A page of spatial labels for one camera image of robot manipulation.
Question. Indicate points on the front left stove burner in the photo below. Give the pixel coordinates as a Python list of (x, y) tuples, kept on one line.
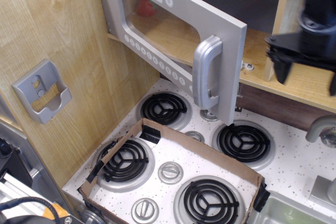
[(129, 168)]

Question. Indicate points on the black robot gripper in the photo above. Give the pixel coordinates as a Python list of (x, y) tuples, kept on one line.
[(313, 44)]

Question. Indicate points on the grey toy faucet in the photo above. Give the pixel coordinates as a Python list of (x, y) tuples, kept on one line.
[(323, 127)]

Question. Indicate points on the grey wall phone holder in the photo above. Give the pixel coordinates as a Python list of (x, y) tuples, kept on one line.
[(33, 85)]

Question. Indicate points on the front silver stove knob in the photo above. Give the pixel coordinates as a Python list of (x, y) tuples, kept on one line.
[(145, 211)]

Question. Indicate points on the white door latch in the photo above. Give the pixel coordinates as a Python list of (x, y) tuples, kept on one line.
[(247, 66)]

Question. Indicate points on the centre silver stove knob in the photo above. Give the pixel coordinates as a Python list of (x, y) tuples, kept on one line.
[(170, 173)]

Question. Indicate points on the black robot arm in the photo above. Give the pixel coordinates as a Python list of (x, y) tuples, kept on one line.
[(322, 11)]

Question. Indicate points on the red toy strawberry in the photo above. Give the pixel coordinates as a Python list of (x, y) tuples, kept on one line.
[(146, 8)]

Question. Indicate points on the hanging silver toy spatula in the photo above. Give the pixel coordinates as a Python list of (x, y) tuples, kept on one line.
[(239, 97)]

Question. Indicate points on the wooden shelf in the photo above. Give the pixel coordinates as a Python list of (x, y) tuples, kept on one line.
[(302, 87)]

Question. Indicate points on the middle silver stove knob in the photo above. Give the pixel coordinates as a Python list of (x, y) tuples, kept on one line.
[(196, 136)]

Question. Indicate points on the silver stove knob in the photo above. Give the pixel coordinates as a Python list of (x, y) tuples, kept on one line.
[(145, 211), (208, 116), (170, 173), (196, 136)]

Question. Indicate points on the stove burner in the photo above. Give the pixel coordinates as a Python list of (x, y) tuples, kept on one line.
[(208, 199), (129, 168), (166, 108), (247, 142)]

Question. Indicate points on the grey faucet handle base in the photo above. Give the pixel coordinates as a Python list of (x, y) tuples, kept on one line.
[(323, 192)]

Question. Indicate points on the silver toy microwave door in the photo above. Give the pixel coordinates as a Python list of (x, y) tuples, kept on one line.
[(205, 65)]

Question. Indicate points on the back silver stove knob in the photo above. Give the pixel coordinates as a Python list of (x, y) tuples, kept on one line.
[(208, 116)]

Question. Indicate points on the front right stove burner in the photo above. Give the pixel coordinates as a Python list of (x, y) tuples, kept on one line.
[(208, 199)]

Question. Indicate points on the back left stove burner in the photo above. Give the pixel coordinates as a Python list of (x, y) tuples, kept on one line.
[(166, 108)]

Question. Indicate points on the back right stove burner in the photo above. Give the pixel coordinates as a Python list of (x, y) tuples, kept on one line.
[(247, 142)]

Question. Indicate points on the brown cardboard barrier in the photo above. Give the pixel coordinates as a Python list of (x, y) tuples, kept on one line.
[(167, 145)]

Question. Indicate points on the silver toy sink basin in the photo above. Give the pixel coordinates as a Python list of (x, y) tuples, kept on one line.
[(281, 209)]

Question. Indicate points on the silver oven knob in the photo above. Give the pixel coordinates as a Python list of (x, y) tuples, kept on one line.
[(89, 217)]

